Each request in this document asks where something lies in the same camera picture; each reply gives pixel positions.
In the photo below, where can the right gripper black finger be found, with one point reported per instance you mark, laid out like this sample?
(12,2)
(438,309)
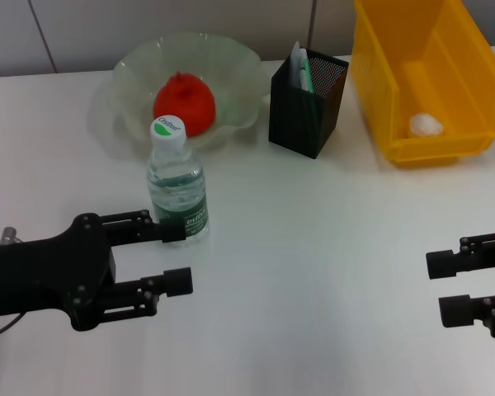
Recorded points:
(466,311)
(458,264)

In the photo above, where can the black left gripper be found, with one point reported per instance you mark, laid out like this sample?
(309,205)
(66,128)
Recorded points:
(45,272)

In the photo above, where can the clear green-label water bottle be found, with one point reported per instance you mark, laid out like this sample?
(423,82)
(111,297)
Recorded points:
(173,177)

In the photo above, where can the white paper ball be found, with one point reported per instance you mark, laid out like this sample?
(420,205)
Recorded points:
(425,124)

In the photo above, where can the orange ribbed fruit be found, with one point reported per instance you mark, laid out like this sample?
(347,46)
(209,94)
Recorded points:
(185,99)

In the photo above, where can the grey marker pen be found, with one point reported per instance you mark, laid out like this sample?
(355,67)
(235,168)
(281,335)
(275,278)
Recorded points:
(293,68)

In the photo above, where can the green pen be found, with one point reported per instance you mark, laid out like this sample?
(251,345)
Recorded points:
(307,74)

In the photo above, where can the black mesh pen holder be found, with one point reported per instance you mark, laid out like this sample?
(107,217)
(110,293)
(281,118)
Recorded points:
(288,119)

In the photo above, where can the green glass fruit plate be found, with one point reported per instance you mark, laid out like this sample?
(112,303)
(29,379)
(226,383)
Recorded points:
(231,66)

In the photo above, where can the small silver left wrist stub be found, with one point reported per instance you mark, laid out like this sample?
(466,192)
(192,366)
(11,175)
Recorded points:
(9,235)

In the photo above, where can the yellow plastic storage bin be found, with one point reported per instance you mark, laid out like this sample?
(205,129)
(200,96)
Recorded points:
(437,82)

